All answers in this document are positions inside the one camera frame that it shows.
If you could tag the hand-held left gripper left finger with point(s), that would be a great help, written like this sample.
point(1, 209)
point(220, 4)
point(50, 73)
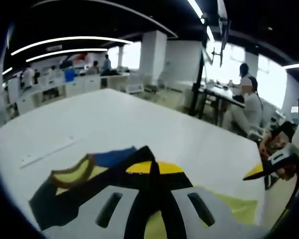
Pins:
point(99, 214)

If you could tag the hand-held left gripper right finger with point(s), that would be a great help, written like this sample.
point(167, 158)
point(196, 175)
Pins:
point(204, 216)

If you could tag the yellow blue grey garment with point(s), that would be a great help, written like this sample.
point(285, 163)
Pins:
point(64, 199)

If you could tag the person's right hand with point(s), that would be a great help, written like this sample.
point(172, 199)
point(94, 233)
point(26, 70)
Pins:
point(286, 171)

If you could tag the red patterned dark cloth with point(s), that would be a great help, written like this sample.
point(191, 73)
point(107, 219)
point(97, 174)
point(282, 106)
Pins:
point(279, 137)

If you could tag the black desk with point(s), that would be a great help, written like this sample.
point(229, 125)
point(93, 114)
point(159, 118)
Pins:
point(214, 97)

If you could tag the row of white cabinets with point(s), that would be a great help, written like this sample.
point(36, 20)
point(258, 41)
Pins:
point(54, 92)

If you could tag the white mesh chair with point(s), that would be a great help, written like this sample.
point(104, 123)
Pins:
point(135, 83)

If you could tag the blue storage box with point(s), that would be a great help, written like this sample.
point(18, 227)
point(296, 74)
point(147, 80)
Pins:
point(69, 75)

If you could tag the white square pillar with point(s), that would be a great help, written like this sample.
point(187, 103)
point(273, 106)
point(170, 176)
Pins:
point(153, 58)

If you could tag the ceiling air vent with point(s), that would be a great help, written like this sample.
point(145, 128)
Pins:
point(54, 48)

